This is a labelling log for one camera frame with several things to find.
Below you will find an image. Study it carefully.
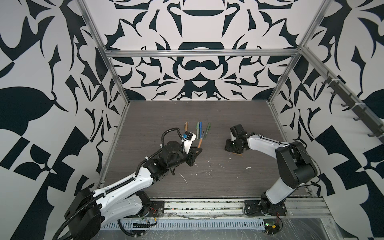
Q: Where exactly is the brown pen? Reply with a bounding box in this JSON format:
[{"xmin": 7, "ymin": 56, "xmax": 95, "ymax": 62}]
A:
[{"xmin": 198, "ymin": 130, "xmax": 205, "ymax": 148}]

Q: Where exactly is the dark green pen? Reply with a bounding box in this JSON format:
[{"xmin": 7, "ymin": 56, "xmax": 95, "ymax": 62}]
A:
[{"xmin": 203, "ymin": 122, "xmax": 211, "ymax": 140}]

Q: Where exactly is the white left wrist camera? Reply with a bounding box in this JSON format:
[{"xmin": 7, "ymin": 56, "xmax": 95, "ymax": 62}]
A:
[{"xmin": 182, "ymin": 131, "xmax": 197, "ymax": 154}]

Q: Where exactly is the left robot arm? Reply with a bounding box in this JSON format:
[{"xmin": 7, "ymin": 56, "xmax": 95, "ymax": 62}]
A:
[{"xmin": 53, "ymin": 128, "xmax": 202, "ymax": 240}]

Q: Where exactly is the blue pen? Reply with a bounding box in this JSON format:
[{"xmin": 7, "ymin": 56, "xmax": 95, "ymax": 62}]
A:
[{"xmin": 199, "ymin": 122, "xmax": 203, "ymax": 139}]

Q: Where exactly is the metal hook rail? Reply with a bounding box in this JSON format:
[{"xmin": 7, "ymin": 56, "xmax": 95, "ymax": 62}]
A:
[{"xmin": 320, "ymin": 70, "xmax": 384, "ymax": 145}]

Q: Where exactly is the perforated cable tray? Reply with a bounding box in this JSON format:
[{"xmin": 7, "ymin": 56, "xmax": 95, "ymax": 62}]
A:
[{"xmin": 100, "ymin": 218, "xmax": 266, "ymax": 231}]

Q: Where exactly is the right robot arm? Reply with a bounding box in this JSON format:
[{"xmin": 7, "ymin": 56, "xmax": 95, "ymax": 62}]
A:
[{"xmin": 225, "ymin": 125, "xmax": 318, "ymax": 217}]

